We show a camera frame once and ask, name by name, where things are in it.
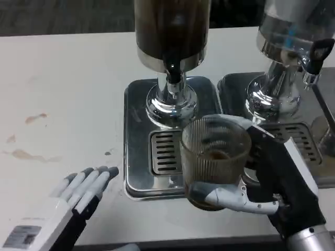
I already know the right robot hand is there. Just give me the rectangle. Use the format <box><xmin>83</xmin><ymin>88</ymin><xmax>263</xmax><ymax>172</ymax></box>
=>
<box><xmin>188</xmin><ymin>114</ymin><xmax>327</xmax><ymax>240</ymax></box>

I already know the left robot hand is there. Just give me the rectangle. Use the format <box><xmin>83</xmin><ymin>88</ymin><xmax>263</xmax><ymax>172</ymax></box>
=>
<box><xmin>0</xmin><ymin>166</ymin><xmax>120</xmax><ymax>251</ymax></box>

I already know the clear ribbed glass cup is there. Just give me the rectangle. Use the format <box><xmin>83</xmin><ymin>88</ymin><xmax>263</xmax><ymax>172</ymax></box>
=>
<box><xmin>180</xmin><ymin>117</ymin><xmax>252</xmax><ymax>211</ymax></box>

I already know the slotted steel drain grid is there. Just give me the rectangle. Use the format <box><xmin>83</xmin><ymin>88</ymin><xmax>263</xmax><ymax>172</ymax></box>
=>
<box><xmin>258</xmin><ymin>122</ymin><xmax>322</xmax><ymax>165</ymax></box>
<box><xmin>148</xmin><ymin>130</ymin><xmax>184</xmax><ymax>176</ymax></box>

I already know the steel drip tray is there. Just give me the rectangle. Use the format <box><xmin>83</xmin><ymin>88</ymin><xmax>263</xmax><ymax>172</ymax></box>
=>
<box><xmin>217</xmin><ymin>72</ymin><xmax>335</xmax><ymax>188</ymax></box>
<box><xmin>123</xmin><ymin>76</ymin><xmax>223</xmax><ymax>201</ymax></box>

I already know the black dispenser tap spout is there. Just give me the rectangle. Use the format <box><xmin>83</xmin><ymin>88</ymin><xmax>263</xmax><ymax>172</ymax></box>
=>
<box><xmin>164</xmin><ymin>61</ymin><xmax>185</xmax><ymax>84</ymax></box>

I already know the dark drink dispenser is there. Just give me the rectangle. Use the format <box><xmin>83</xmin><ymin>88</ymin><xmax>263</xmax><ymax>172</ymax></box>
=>
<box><xmin>133</xmin><ymin>0</ymin><xmax>211</xmax><ymax>129</ymax></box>

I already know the black tap lever handle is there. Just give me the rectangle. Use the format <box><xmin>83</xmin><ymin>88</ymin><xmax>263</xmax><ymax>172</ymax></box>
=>
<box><xmin>302</xmin><ymin>38</ymin><xmax>335</xmax><ymax>87</ymax></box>

